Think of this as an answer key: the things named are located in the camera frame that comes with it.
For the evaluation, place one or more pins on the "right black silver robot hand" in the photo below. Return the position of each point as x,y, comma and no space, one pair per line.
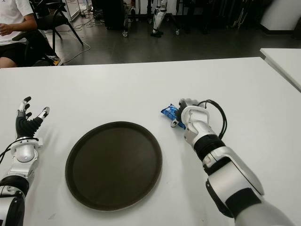
180,114

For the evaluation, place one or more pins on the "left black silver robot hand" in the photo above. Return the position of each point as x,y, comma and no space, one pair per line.
24,128

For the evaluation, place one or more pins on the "blue Oreo cookie packet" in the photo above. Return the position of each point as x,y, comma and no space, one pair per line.
168,111

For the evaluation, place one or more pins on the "left silver black robot arm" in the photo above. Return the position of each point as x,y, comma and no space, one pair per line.
23,155

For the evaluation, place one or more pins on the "right silver black robot arm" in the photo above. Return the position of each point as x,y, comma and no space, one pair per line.
228,179

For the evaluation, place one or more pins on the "black office chair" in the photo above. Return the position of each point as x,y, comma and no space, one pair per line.
37,48

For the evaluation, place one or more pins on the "round dark brown tray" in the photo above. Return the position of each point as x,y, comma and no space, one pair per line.
113,164

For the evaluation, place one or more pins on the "white humanoid robot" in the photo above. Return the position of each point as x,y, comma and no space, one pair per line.
157,18

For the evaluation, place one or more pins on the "black wheeled robot gantry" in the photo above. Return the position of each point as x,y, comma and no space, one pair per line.
125,26

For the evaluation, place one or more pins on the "black folded chair stack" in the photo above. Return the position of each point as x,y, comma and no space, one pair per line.
240,18

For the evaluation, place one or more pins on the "black folding chair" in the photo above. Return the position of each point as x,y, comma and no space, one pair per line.
58,21

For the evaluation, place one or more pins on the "seated person in white shirt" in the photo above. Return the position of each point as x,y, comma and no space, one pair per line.
11,14

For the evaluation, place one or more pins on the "white side table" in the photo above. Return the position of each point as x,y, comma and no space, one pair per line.
284,60

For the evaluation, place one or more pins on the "black cabinet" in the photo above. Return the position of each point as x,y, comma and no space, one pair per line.
114,14

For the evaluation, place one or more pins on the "white display board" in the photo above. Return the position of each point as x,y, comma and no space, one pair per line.
75,9

